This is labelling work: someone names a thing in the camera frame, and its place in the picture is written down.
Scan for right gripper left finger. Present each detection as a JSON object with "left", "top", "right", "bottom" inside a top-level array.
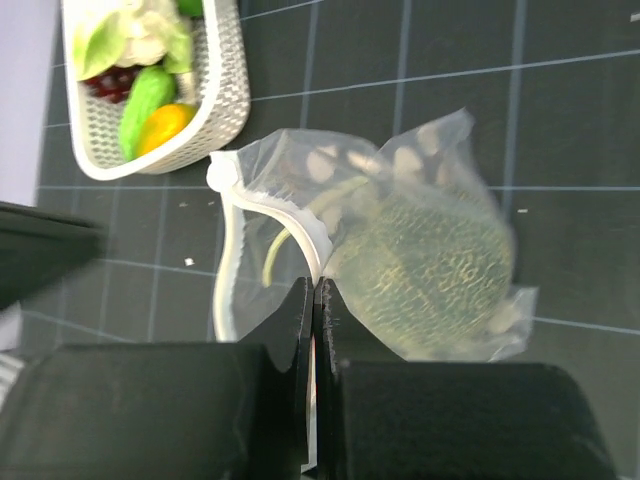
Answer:
[{"left": 1, "top": 279, "right": 313, "bottom": 479}]

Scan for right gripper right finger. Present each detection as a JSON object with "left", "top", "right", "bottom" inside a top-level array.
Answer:
[{"left": 313, "top": 279, "right": 617, "bottom": 479}]

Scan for green netted melon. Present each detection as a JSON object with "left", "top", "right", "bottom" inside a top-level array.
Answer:
[{"left": 262, "top": 174, "right": 516, "bottom": 354}]

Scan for white dotted zip bag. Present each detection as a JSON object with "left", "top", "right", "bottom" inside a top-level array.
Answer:
[{"left": 206, "top": 109, "right": 537, "bottom": 362}]

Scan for white perforated plastic basket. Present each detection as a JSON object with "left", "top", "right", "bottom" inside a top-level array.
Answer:
[{"left": 61, "top": 1, "right": 250, "bottom": 181}]

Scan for white cauliflower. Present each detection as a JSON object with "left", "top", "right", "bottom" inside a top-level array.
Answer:
[{"left": 62, "top": 0, "right": 193, "bottom": 81}]

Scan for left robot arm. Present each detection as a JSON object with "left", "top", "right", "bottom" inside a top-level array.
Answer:
[{"left": 1, "top": 202, "right": 109, "bottom": 352}]

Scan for yellow orange mango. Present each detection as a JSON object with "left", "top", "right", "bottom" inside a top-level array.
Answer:
[{"left": 135, "top": 103, "right": 197, "bottom": 158}]

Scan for green cucumber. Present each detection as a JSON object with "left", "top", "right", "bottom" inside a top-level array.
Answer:
[{"left": 119, "top": 65, "right": 176, "bottom": 162}]

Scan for dark red grapes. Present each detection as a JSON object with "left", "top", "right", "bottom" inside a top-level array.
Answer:
[{"left": 82, "top": 65, "right": 141, "bottom": 104}]

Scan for black grid mat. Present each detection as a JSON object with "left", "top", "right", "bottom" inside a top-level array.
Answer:
[{"left": 19, "top": 1, "right": 639, "bottom": 479}]

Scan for green bell pepper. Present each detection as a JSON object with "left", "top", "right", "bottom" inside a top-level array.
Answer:
[{"left": 176, "top": 0, "right": 204, "bottom": 18}]

